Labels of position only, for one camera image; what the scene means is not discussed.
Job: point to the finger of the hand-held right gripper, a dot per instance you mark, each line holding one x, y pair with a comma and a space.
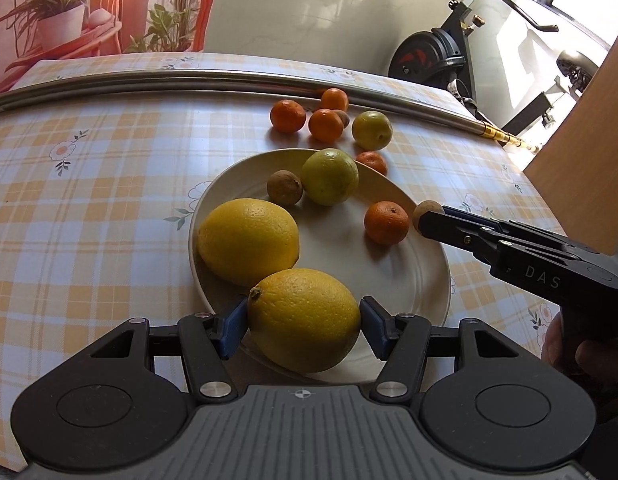
449, 232
481, 217

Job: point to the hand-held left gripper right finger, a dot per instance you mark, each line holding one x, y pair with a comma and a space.
374, 327

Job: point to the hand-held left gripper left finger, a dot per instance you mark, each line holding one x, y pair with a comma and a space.
234, 322

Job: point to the small brown kiwi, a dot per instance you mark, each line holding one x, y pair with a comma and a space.
344, 119
425, 210
284, 188

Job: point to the orange tangerine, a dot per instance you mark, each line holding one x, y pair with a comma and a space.
335, 99
386, 222
325, 125
288, 115
373, 161

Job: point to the cream round plate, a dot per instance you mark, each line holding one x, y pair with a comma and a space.
339, 270

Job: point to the large yellow lemon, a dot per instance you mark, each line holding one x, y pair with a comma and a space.
248, 241
304, 320

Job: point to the yellow-green citrus fruit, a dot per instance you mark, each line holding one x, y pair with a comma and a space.
372, 130
330, 176

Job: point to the person's right hand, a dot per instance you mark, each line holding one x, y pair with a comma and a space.
604, 370

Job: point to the wooden board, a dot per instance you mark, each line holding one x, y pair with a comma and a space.
589, 160

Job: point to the black exercise bike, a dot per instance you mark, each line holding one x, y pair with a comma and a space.
424, 55

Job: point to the checked floral tablecloth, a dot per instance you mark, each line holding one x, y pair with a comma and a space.
89, 210

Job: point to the long metal pole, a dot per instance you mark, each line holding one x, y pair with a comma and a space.
189, 80

